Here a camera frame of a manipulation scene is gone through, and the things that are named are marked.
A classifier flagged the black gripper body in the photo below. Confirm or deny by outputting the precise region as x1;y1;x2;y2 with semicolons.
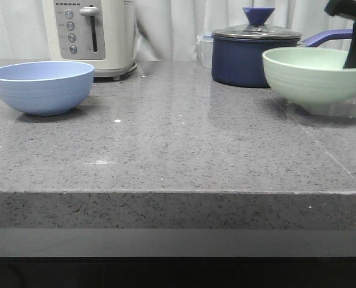
324;0;356;20

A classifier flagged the green bowl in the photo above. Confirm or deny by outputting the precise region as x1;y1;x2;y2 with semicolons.
263;47;356;117

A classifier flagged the blue bowl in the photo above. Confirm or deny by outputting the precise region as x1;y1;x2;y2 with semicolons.
0;61;95;116

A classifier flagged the glass pot lid blue knob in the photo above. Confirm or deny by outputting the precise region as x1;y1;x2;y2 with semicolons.
212;7;301;40

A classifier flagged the dark blue saucepan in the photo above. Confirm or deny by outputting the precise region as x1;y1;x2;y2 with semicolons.
212;29;352;88

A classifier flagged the clear plastic food container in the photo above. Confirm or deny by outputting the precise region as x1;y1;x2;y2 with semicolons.
197;32;213;68

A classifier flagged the white curtain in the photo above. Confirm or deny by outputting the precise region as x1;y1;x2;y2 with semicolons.
0;1;353;61

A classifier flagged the cream toaster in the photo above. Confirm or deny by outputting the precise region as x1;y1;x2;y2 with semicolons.
42;0;137;80

